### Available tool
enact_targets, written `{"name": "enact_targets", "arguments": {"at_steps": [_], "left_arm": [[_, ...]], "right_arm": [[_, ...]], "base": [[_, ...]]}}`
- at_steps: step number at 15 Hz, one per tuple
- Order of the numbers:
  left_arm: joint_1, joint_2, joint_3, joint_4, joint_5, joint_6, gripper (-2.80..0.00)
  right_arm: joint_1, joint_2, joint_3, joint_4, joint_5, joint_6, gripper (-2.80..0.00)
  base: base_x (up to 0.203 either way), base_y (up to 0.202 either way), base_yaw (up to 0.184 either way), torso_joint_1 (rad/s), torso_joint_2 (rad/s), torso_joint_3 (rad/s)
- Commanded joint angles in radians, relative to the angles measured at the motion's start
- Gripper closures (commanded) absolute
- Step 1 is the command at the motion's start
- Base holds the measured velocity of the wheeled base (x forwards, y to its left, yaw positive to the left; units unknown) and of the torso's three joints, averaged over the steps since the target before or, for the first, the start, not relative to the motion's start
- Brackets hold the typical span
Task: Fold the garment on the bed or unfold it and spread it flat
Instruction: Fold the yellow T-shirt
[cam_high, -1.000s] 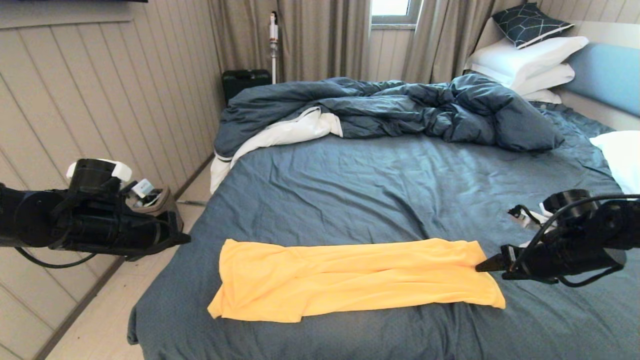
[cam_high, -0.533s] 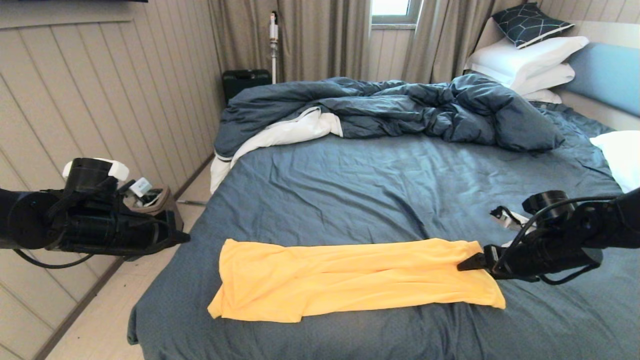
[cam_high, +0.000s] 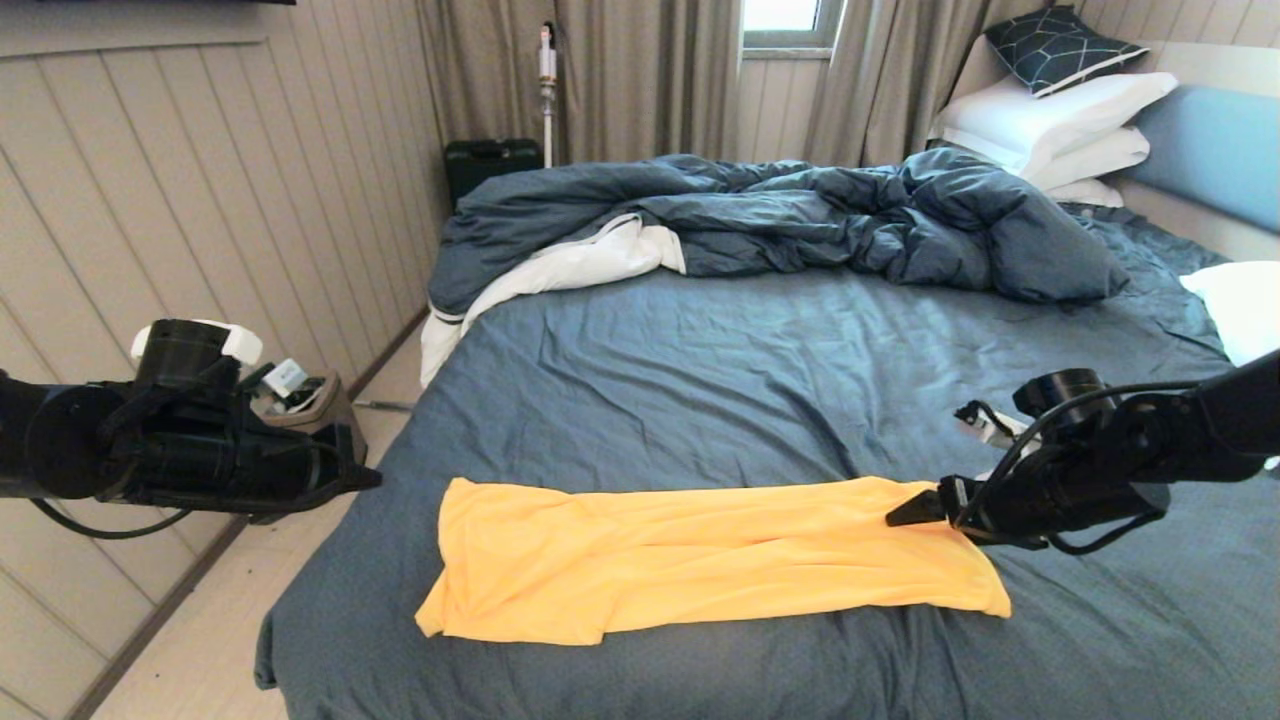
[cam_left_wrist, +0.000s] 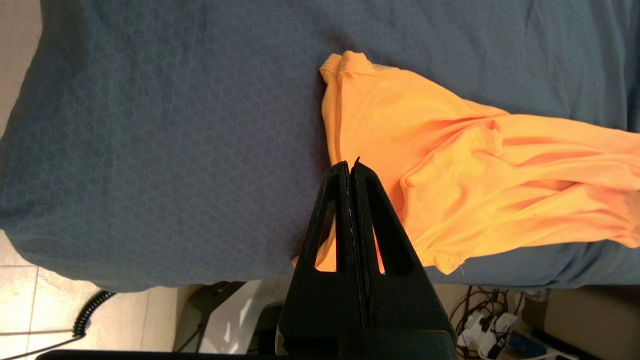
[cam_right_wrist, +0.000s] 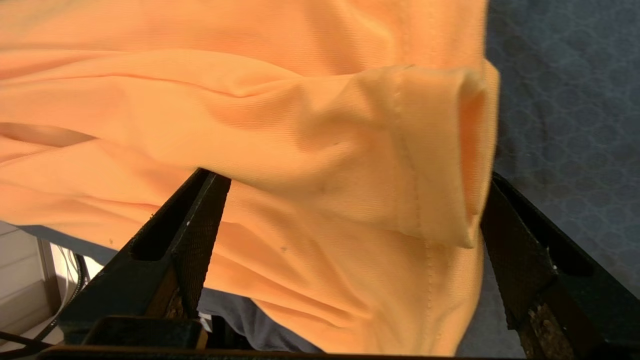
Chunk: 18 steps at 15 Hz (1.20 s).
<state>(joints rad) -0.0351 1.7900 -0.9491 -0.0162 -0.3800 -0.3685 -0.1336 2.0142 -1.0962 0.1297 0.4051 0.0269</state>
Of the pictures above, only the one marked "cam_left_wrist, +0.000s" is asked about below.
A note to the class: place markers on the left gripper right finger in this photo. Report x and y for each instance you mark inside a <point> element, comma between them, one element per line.
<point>405,310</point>

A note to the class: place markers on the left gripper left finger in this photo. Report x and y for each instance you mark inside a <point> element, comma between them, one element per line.
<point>320,310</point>

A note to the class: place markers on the yellow t-shirt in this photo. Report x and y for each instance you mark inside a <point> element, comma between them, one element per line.
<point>450,175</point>

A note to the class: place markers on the white power strip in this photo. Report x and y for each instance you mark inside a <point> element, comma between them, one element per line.
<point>492,327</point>

